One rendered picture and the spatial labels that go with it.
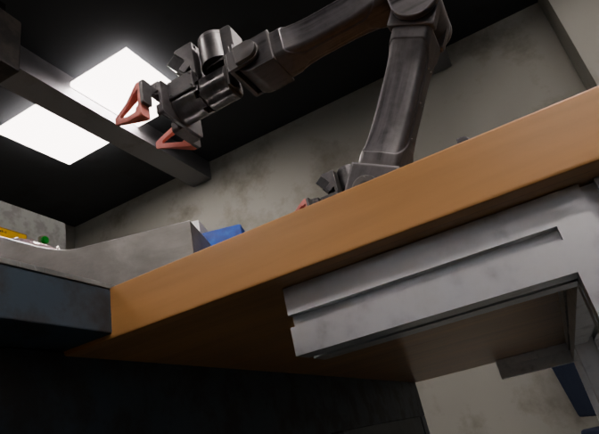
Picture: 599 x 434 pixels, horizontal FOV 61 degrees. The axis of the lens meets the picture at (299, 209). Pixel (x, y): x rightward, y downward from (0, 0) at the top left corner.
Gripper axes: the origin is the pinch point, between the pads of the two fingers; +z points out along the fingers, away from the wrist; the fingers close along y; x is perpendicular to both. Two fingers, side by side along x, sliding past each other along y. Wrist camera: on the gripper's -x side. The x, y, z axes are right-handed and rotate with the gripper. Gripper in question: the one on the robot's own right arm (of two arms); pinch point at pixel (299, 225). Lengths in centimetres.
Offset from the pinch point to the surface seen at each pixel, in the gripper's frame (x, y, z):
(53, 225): -26, 16, 75
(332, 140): -158, -216, 44
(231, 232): 34, 78, -25
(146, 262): 38, 86, -21
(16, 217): -24, 29, 75
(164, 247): 37, 85, -23
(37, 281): 41, 96, -21
